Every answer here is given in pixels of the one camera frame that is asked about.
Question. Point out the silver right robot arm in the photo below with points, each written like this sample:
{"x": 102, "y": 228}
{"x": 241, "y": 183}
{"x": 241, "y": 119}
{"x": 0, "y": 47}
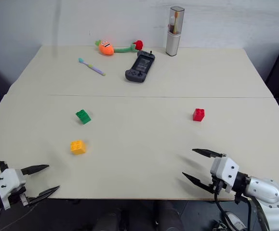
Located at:
{"x": 269, "y": 190}

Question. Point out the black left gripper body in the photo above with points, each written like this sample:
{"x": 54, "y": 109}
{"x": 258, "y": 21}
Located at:
{"x": 16, "y": 195}

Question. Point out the green toy brick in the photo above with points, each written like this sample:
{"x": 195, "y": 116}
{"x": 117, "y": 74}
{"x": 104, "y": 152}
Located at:
{"x": 83, "y": 117}

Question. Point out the grey handheld game controller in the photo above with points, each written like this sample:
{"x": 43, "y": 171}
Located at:
{"x": 139, "y": 68}

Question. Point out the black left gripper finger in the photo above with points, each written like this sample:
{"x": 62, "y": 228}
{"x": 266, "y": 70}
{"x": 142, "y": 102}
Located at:
{"x": 44, "y": 193}
{"x": 34, "y": 169}

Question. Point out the purple toothbrush with teal head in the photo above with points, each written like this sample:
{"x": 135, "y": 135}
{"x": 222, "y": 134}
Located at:
{"x": 92, "y": 67}

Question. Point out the orange carrot plush toy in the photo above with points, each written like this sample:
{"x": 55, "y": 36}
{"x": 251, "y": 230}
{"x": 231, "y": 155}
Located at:
{"x": 106, "y": 49}

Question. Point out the red rose plush toy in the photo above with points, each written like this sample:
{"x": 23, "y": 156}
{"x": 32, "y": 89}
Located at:
{"x": 138, "y": 45}

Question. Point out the white clear-lid toothbrush case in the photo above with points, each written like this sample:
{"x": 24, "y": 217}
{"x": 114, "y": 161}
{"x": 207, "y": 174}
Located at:
{"x": 173, "y": 43}

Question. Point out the orange toothbrush in case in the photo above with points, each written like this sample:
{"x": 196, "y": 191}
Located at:
{"x": 176, "y": 24}

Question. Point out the red toy brick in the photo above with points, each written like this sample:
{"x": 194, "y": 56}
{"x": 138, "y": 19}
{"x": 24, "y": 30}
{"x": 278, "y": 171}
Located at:
{"x": 198, "y": 115}

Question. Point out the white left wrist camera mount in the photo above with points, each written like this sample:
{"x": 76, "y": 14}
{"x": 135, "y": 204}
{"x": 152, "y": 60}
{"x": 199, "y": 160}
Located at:
{"x": 8, "y": 180}

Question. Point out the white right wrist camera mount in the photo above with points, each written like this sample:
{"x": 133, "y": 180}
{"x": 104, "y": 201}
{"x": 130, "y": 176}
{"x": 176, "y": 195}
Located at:
{"x": 226, "y": 168}

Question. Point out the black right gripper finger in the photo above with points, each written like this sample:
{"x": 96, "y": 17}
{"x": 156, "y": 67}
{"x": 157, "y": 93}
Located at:
{"x": 197, "y": 181}
{"x": 205, "y": 152}

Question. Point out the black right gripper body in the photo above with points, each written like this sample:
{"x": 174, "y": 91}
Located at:
{"x": 217, "y": 186}

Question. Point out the white grey shoe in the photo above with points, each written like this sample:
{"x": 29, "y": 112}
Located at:
{"x": 235, "y": 222}

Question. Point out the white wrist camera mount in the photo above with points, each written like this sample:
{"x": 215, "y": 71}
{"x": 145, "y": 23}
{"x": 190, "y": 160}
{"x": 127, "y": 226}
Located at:
{"x": 226, "y": 168}
{"x": 8, "y": 180}

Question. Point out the yellow toy brick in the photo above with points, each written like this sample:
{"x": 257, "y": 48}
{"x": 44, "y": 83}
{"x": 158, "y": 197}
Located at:
{"x": 77, "y": 147}

